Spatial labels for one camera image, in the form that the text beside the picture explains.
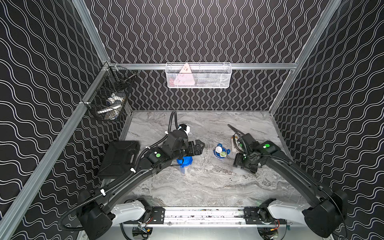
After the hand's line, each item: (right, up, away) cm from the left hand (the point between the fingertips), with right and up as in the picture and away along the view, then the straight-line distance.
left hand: (199, 143), depth 72 cm
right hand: (+21, -12, +6) cm, 25 cm away
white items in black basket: (-43, +15, +2) cm, 46 cm away
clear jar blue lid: (-7, -12, +6) cm, 15 cm away
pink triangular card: (-8, +37, +18) cm, 42 cm away
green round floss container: (+16, -10, +23) cm, 30 cm away
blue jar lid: (+20, -8, +26) cm, 33 cm away
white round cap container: (+14, -7, +26) cm, 30 cm away
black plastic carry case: (-45, -11, +16) cm, 49 cm away
